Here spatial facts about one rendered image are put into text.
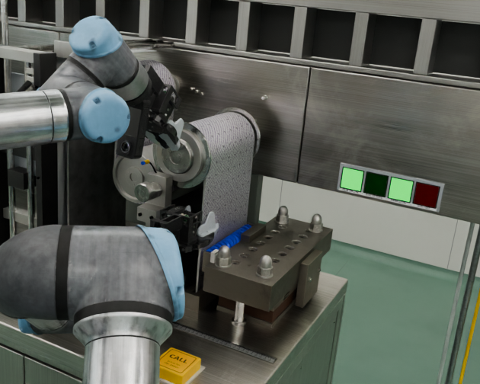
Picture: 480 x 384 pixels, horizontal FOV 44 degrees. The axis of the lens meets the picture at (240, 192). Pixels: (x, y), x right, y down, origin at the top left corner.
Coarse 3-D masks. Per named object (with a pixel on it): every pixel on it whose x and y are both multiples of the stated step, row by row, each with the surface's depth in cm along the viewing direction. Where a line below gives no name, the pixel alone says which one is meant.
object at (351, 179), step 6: (348, 168) 146; (348, 174) 147; (354, 174) 146; (360, 174) 145; (342, 180) 148; (348, 180) 147; (354, 180) 146; (360, 180) 145; (342, 186) 148; (348, 186) 147; (354, 186) 147; (360, 186) 146
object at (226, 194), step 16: (224, 176) 136; (240, 176) 144; (208, 192) 131; (224, 192) 138; (240, 192) 146; (208, 208) 133; (224, 208) 140; (240, 208) 149; (224, 224) 142; (240, 224) 151
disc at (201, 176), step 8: (184, 128) 127; (192, 128) 126; (200, 136) 126; (200, 144) 126; (208, 144) 126; (208, 152) 126; (208, 160) 126; (160, 168) 133; (208, 168) 127; (200, 176) 128; (176, 184) 132; (184, 184) 131; (192, 184) 130
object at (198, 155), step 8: (184, 136) 126; (192, 136) 126; (192, 144) 126; (160, 152) 130; (200, 152) 126; (160, 160) 131; (200, 160) 126; (192, 168) 127; (200, 168) 127; (176, 176) 130; (184, 176) 129; (192, 176) 128
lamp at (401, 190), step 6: (396, 180) 141; (402, 180) 141; (390, 186) 142; (396, 186) 142; (402, 186) 141; (408, 186) 140; (390, 192) 143; (396, 192) 142; (402, 192) 142; (408, 192) 141; (396, 198) 143; (402, 198) 142; (408, 198) 141
